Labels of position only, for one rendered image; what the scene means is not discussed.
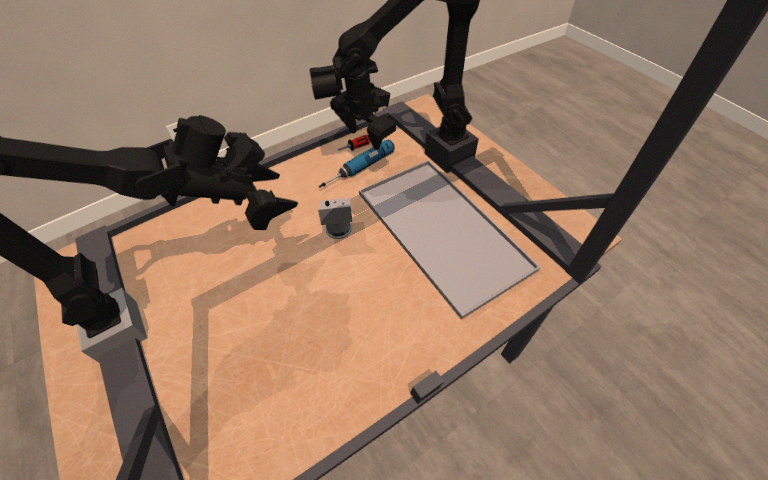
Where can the blue electric screwdriver barrel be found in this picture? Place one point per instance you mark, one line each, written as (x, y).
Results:
(364, 160)

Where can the black metal overhead frame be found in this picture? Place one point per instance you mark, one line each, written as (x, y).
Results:
(728, 36)

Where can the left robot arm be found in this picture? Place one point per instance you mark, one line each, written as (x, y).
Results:
(130, 171)

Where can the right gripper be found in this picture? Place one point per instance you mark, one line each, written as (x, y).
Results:
(361, 108)

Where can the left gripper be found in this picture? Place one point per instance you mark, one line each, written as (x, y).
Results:
(262, 204)

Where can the grey cylinder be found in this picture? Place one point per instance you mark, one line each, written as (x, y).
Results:
(339, 230)

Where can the red-handled screwdriver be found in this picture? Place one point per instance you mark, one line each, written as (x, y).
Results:
(357, 143)

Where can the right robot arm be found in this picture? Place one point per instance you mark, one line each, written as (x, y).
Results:
(358, 44)

